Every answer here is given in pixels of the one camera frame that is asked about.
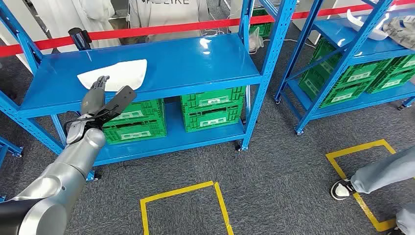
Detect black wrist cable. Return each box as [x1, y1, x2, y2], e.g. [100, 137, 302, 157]
[63, 108, 119, 143]

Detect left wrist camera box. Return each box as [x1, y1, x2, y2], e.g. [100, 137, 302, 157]
[95, 85, 138, 128]

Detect white plastic shell part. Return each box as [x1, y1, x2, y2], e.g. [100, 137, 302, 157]
[346, 8, 390, 42]
[76, 59, 148, 93]

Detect red barrier belt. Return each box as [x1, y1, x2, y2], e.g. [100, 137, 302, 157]
[0, 0, 415, 58]

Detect clear plastic bag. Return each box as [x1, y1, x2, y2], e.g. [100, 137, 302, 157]
[249, 26, 265, 54]

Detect black stanchion post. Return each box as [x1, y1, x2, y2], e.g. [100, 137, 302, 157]
[68, 27, 92, 51]

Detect person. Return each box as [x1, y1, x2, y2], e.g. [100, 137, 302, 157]
[330, 145, 415, 235]
[29, 0, 121, 53]
[120, 0, 211, 45]

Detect yellow floor tape square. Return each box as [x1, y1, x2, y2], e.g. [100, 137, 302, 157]
[325, 139, 415, 233]
[140, 181, 235, 235]

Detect grey mottled wrapped part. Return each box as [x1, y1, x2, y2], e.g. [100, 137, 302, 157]
[382, 15, 415, 50]

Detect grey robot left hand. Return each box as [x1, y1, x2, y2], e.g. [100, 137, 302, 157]
[80, 75, 111, 118]

